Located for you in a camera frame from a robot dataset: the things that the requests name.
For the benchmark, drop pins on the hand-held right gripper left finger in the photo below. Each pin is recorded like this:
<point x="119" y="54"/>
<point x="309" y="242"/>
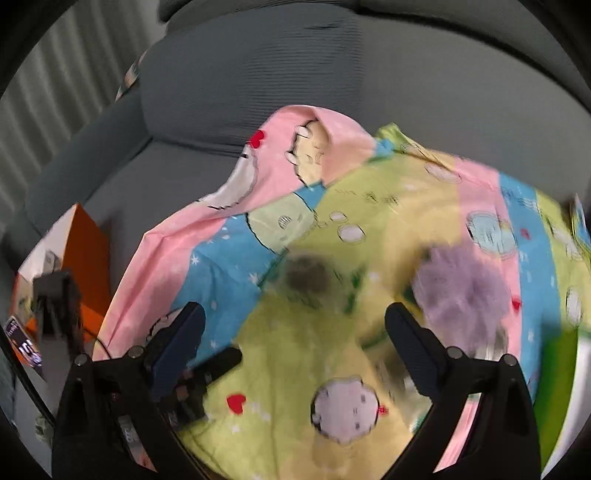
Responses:
<point x="178" y="350"/>

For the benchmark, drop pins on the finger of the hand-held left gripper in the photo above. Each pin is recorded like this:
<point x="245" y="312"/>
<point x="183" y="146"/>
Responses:
<point x="221" y="362"/>

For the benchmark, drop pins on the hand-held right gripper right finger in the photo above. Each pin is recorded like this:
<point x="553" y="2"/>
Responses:
<point x="415" y="353"/>

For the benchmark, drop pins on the purple mesh bath sponge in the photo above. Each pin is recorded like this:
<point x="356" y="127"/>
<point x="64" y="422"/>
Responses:
<point x="455" y="290"/>

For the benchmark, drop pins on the green box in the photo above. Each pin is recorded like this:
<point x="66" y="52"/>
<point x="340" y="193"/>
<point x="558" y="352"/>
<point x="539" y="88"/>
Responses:
<point x="561" y="392"/>

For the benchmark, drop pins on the orange box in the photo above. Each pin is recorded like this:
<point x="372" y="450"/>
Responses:
<point x="87" y="258"/>

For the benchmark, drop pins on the black boxy device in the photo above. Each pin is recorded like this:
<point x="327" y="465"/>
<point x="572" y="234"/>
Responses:
<point x="55" y="295"/>

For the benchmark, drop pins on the black screen device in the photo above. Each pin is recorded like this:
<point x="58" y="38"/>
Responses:
<point x="21" y="344"/>

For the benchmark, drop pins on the printed cartoon blanket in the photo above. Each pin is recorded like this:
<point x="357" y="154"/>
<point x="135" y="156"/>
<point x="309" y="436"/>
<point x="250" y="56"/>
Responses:
<point x="300" y="221"/>

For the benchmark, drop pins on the grey pleated curtain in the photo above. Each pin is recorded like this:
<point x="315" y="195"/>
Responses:
<point x="46" y="106"/>

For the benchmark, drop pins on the grey sofa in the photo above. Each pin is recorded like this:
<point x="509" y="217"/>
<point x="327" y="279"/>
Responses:
<point x="254" y="83"/>

